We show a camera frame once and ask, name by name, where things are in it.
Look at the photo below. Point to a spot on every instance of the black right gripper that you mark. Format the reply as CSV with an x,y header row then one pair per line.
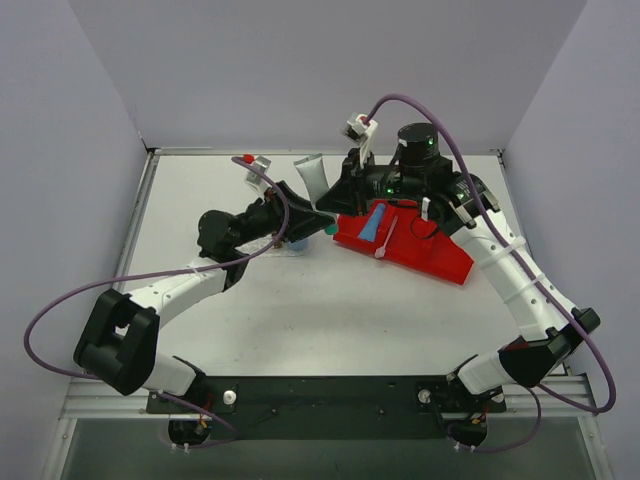
x,y
357,182

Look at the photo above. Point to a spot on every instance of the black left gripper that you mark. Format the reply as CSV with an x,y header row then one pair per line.
x,y
279,208

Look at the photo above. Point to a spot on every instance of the blue toothpaste tube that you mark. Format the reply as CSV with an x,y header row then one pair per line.
x,y
369,231

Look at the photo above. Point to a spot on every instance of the blue plastic cup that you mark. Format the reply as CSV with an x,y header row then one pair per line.
x,y
298,246

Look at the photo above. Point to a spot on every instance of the white toothpaste tube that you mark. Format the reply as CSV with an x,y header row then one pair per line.
x,y
312,171

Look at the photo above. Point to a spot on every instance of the white pink toothbrush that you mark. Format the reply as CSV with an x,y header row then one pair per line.
x,y
380,252

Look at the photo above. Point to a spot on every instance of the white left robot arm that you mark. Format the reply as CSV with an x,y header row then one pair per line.
x,y
119,344

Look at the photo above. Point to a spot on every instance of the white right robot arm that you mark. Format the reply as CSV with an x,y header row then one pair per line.
x,y
464,209

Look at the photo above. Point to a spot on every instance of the clear textured acrylic tray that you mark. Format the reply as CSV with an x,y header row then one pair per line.
x,y
258,249

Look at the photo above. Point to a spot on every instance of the red plastic bin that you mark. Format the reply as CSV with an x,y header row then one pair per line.
x,y
416,244

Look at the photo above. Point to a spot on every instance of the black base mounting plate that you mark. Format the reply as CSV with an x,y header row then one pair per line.
x,y
405,407

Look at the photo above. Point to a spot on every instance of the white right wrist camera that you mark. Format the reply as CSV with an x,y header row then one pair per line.
x,y
359,129

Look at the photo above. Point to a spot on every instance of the aluminium front rail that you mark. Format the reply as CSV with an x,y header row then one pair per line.
x,y
88,399

